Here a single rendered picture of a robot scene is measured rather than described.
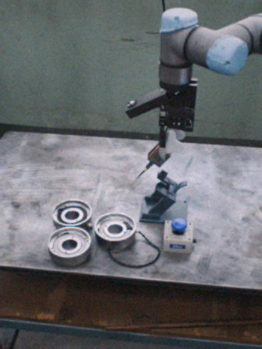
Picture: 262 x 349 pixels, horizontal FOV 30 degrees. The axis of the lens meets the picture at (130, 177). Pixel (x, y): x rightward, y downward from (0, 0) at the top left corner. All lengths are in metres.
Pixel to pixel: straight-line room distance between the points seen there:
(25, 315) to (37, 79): 1.76
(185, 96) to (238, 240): 0.41
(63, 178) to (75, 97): 1.48
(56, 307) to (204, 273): 0.47
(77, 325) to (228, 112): 1.80
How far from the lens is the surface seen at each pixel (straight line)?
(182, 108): 1.13
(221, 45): 0.99
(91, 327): 1.42
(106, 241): 1.21
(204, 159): 1.56
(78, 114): 2.97
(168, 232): 1.22
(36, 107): 3.01
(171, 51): 1.06
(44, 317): 1.43
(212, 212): 1.36
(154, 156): 1.22
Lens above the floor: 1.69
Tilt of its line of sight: 37 degrees down
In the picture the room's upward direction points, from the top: straight up
